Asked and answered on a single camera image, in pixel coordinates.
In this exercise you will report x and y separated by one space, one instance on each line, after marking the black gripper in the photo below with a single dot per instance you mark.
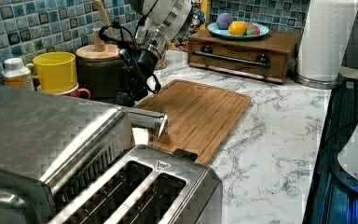
139 78

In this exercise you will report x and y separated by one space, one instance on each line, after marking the steel oven door handle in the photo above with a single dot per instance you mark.
155 121

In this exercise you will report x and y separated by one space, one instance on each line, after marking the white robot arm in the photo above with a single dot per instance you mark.
161 20

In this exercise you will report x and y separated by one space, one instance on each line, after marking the wooden toy oven box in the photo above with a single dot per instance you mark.
268 57

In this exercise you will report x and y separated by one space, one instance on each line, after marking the stainless steel toaster oven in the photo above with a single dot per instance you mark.
51 149

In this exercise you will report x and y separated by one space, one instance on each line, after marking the glass jar of cereal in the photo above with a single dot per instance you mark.
162 61

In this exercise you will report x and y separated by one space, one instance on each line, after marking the dark canister with wooden lid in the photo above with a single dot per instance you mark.
99 69

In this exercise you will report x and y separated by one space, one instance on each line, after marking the pink mug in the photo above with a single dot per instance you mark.
77 92

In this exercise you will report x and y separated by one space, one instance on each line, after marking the yellow cereal box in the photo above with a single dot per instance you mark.
200 18

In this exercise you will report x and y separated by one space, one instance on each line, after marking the bamboo cutting board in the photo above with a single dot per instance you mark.
200 117

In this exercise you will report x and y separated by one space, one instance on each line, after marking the yellow mug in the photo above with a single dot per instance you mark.
55 71

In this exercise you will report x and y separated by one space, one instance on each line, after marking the light blue plate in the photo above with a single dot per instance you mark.
214 30

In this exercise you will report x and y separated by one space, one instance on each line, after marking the purple toy fruit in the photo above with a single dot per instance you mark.
223 21

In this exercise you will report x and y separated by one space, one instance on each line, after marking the yellow toy lemon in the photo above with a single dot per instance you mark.
237 28

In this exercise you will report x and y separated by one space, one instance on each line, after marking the stainless steel slot toaster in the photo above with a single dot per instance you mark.
145 186

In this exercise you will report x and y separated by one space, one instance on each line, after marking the red green toy fruit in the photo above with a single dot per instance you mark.
252 29

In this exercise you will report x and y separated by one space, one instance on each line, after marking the white capped spice bottle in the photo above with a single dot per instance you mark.
17 75

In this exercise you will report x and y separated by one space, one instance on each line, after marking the steel paper towel holder base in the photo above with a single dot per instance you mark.
318 84

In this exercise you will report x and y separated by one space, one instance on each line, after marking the white paper towel roll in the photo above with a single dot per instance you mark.
325 38

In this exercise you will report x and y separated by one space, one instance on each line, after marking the wooden spoon handle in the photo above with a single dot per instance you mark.
103 15

